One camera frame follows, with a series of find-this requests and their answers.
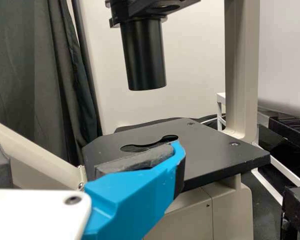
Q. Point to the black platform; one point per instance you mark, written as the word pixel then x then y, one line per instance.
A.
pixel 298 212
pixel 292 127

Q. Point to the cream microscope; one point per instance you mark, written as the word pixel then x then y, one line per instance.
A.
pixel 240 75

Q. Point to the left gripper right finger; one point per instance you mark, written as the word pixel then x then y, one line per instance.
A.
pixel 130 200

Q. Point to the white box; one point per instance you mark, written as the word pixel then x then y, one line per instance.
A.
pixel 285 50

